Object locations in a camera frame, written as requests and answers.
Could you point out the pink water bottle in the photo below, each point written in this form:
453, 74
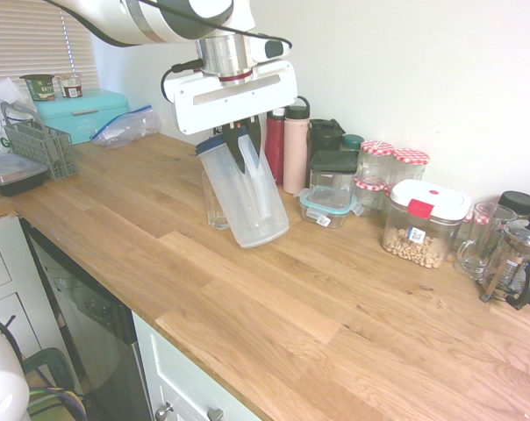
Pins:
295, 153

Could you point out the clear glass mug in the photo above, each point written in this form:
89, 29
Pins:
475, 254

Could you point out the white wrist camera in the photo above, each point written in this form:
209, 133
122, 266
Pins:
271, 48

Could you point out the green lidded jar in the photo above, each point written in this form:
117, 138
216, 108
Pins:
352, 141

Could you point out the white cabinet with panels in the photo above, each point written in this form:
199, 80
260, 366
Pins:
10, 280

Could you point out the clear zip bag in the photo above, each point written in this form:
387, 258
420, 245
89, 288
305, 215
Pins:
124, 129

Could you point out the teal lidded glass container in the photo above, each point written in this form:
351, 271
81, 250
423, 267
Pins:
326, 206

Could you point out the red water bottle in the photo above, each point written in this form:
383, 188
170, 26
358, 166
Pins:
274, 149

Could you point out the silver cabinet knob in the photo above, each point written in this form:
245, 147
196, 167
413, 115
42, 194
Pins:
164, 411
215, 414

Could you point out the white lidded cereal container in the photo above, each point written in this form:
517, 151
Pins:
423, 237

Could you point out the dark green frame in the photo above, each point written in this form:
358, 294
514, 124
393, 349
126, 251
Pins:
50, 357

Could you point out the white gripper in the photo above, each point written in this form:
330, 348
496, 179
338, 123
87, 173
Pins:
230, 101

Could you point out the black dishwasher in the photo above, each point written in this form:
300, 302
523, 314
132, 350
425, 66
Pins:
89, 316

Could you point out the brown white yoghurt cup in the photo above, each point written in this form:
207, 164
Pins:
71, 86

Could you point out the clear plastic pitcher blue lid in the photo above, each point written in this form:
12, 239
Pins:
256, 210

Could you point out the green yoghurt cup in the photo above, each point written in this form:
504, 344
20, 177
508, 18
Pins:
41, 87

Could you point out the clear glass tumbler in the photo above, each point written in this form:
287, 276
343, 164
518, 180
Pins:
214, 210

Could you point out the black lidded jar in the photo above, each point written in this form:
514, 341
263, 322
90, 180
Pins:
518, 201

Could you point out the white window blinds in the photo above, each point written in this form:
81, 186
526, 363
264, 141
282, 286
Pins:
23, 39

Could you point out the black food container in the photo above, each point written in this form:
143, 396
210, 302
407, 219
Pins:
10, 175

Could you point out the black lidded clear container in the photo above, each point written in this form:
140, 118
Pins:
333, 161

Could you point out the black Vega protein tub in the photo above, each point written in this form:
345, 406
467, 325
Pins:
219, 130

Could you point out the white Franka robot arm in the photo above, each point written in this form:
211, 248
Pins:
111, 22

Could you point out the teal metal bread box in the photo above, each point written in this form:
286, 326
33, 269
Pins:
85, 109

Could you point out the glass French press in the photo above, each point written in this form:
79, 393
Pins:
515, 259

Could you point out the red checkered lid glass jar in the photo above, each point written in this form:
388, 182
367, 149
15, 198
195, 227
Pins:
377, 149
477, 218
370, 197
410, 159

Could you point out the grey cutlery basket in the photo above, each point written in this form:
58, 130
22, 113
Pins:
50, 149

